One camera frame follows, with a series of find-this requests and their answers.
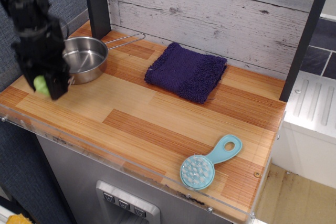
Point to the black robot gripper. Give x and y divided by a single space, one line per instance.
40 46

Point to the green toy broccoli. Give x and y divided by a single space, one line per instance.
40 85

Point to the stainless steel pot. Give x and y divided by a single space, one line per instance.
87 56

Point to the clear acrylic table edge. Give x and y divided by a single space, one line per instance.
151 141

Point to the yellow object at corner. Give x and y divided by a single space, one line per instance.
18 219

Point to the silver toy dispenser panel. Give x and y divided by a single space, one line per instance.
119 206

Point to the folded purple towel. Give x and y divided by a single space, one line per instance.
189 74

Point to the teal round scrub brush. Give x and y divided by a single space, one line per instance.
198 171

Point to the white toy sink unit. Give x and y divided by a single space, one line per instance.
306 138

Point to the black right frame post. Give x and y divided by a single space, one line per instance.
303 45

